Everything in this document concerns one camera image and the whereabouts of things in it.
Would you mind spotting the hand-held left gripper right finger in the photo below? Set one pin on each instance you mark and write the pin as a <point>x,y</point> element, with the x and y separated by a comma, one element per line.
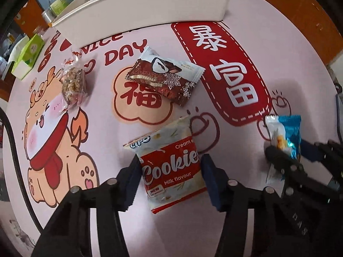
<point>212,186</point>

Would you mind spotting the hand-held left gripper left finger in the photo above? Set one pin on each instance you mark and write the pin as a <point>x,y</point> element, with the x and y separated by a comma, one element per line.
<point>132,184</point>

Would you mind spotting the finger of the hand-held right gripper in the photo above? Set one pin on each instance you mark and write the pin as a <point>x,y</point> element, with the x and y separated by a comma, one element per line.
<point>284,160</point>
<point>310,150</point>

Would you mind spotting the blue foil snack packet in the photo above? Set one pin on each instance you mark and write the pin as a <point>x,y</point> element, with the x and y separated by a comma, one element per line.
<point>290,133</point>

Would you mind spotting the white red cookie packet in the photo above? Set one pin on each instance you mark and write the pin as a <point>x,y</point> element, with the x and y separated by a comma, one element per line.
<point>171,166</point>

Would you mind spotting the white plastic storage box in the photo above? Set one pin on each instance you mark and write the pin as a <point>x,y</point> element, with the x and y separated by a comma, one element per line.
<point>139,10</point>

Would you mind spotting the brown white chocolate packet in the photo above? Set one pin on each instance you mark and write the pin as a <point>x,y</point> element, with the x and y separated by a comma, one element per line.
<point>163,75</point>

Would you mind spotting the clear packet of brown brittle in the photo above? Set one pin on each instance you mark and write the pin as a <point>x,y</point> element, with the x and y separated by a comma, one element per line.
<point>73,83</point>

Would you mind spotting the green tissue box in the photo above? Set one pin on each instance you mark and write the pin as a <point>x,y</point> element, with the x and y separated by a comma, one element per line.
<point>28,56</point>

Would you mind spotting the small glass jar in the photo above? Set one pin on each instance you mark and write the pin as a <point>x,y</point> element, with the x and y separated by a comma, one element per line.
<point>38,31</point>

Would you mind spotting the metal can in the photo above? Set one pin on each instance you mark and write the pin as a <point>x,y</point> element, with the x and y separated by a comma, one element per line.
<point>48,17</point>

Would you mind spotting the clear bottle with green label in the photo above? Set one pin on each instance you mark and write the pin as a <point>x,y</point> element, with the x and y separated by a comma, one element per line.
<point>57,4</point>

